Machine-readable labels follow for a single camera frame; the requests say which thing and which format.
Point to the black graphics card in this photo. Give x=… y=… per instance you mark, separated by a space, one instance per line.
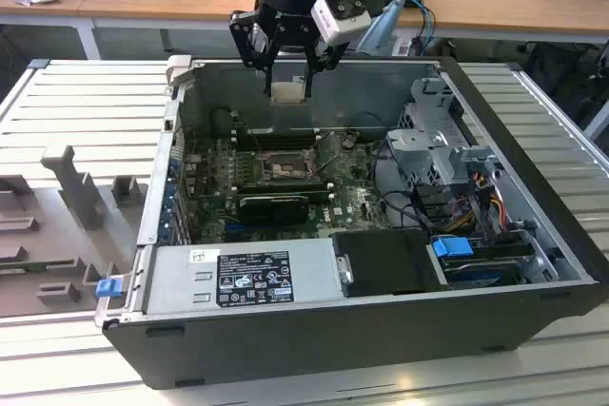
x=271 y=210

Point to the silver square CPU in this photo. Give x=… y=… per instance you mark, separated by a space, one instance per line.
x=288 y=92

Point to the silver power supply unit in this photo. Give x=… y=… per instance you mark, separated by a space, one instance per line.
x=171 y=277

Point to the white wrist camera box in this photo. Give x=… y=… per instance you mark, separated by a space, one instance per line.
x=340 y=28

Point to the CPU socket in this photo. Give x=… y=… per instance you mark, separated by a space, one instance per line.
x=280 y=169

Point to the black open PC case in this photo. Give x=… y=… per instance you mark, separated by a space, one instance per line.
x=333 y=344

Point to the blue expansion slot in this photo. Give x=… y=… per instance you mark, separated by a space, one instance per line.
x=238 y=226

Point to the grey metal drive cage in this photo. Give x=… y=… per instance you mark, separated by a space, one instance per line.
x=414 y=144

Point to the blue plastic case latch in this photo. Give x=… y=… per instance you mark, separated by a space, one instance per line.
x=107 y=289

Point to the grey case hinge bracket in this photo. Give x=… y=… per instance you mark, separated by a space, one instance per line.
x=178 y=68

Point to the round coin battery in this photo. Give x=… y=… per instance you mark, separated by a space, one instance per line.
x=348 y=141

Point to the black plastic shroud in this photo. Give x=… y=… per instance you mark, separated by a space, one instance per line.
x=380 y=263

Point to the green RAM stick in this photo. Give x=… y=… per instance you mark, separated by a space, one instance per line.
x=19 y=268

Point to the green motherboard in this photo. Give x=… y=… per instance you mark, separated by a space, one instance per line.
x=352 y=197

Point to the black RAM slot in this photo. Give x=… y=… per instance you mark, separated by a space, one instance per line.
x=285 y=191
x=280 y=141
x=280 y=132
x=319 y=196
x=285 y=187
x=285 y=182
x=280 y=137
x=280 y=146

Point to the black office chair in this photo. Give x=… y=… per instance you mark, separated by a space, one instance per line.
x=552 y=73

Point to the grey parts rack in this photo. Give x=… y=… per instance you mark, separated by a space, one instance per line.
x=71 y=235

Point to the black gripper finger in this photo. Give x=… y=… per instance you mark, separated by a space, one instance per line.
x=247 y=37
x=326 y=56

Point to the hard disk in blue carrier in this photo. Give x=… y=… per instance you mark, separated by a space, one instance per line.
x=452 y=246

